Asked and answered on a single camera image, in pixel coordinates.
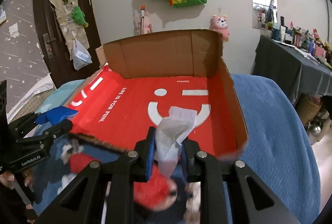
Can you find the red plush mushroom toy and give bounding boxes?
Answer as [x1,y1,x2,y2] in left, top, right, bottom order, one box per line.
[68,153,177,212]

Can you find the white sachet packet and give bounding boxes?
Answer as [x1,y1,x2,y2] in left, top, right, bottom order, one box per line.
[155,106,197,178]

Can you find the white fluffy plush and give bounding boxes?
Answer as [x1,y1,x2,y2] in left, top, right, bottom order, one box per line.
[57,140,84,194]

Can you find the person's left hand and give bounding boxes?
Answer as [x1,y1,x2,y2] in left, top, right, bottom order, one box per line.
[0,170,35,217]

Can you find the blue knitted blanket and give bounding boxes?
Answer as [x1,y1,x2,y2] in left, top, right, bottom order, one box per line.
[33,75,321,223]

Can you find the plastic bag on door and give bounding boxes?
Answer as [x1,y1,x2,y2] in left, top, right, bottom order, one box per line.
[73,39,92,71]

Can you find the red cardboard box tray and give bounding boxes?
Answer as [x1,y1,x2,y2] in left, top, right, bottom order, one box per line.
[66,30,248,158]

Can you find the green plush on door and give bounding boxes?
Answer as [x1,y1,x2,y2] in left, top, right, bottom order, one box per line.
[71,6,88,27]

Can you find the fabric door organizer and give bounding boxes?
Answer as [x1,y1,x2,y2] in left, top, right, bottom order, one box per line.
[50,0,89,60]

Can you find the dark cloth covered table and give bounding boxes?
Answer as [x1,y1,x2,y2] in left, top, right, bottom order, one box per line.
[252,35,331,104]

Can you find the pale pink plush with stick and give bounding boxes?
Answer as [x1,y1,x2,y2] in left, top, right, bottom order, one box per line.
[133,5,153,35]

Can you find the dark brown door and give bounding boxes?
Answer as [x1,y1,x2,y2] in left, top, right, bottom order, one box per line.
[33,0,101,88]

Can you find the pink plush wall toy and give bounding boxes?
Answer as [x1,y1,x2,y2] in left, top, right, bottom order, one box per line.
[209,15,229,42]

